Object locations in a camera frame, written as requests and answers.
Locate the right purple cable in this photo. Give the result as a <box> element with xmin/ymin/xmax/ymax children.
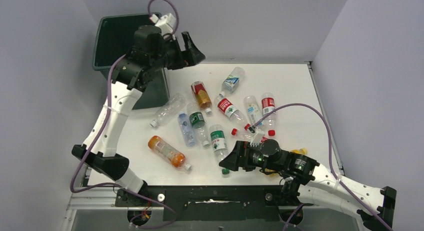
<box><xmin>253</xmin><ymin>103</ymin><xmax>393</xmax><ymax>231</ymax></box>

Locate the red white label bottle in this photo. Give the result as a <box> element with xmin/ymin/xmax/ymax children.
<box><xmin>231</xmin><ymin>128</ymin><xmax>252</xmax><ymax>142</ymax></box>

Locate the blue tinted water bottle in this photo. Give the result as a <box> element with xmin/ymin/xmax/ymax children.
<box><xmin>177</xmin><ymin>112</ymin><xmax>197</xmax><ymax>147</ymax></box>

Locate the clear unlabelled plastic bottle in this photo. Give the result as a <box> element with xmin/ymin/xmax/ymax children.
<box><xmin>150</xmin><ymin>93</ymin><xmax>186</xmax><ymax>129</ymax></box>

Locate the red label upright-lying bottle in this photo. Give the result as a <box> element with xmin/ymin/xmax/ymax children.
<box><xmin>261</xmin><ymin>92</ymin><xmax>277</xmax><ymax>137</ymax></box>

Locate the purple cable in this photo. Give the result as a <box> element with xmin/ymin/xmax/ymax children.
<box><xmin>69</xmin><ymin>0</ymin><xmax>181</xmax><ymax>230</ymax></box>
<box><xmin>253</xmin><ymin>103</ymin><xmax>393</xmax><ymax>231</ymax></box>

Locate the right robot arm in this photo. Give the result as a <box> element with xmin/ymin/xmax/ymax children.
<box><xmin>219</xmin><ymin>139</ymin><xmax>397</xmax><ymax>231</ymax></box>

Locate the red gold label bottle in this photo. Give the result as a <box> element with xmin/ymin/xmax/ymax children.
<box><xmin>191</xmin><ymin>81</ymin><xmax>212</xmax><ymax>116</ymax></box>

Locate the yellow juice bottle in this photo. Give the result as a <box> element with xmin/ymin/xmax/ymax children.
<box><xmin>261</xmin><ymin>148</ymin><xmax>308</xmax><ymax>178</ymax></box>

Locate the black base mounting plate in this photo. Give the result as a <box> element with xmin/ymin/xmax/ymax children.
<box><xmin>115</xmin><ymin>184</ymin><xmax>304</xmax><ymax>225</ymax></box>

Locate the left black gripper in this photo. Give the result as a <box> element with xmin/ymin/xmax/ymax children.
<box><xmin>150</xmin><ymin>32</ymin><xmax>205</xmax><ymax>72</ymax></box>

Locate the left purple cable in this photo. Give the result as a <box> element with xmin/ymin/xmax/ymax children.
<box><xmin>69</xmin><ymin>0</ymin><xmax>181</xmax><ymax>230</ymax></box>

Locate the red label bottle red cap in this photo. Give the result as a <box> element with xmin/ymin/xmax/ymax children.
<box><xmin>214</xmin><ymin>95</ymin><xmax>251</xmax><ymax>130</ymax></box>

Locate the orange juice bottle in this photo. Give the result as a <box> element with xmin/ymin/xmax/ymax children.
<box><xmin>147</xmin><ymin>135</ymin><xmax>192</xmax><ymax>172</ymax></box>

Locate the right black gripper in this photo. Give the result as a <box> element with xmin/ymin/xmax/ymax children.
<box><xmin>219</xmin><ymin>140</ymin><xmax>282</xmax><ymax>172</ymax></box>

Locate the dark green label bottle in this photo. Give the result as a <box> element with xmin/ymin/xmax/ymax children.
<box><xmin>187</xmin><ymin>102</ymin><xmax>211</xmax><ymax>148</ymax></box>

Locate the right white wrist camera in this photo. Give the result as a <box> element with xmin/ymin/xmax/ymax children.
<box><xmin>248</xmin><ymin>126</ymin><xmax>268</xmax><ymax>147</ymax></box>

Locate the green label green cap bottle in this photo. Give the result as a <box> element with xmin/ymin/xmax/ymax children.
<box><xmin>209</xmin><ymin>124</ymin><xmax>229</xmax><ymax>164</ymax></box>

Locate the dark green plastic bin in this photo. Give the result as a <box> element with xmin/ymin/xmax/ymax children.
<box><xmin>92</xmin><ymin>13</ymin><xmax>170</xmax><ymax>110</ymax></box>

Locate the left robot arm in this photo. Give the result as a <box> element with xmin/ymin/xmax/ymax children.
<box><xmin>69</xmin><ymin>25</ymin><xmax>206</xmax><ymax>200</ymax></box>

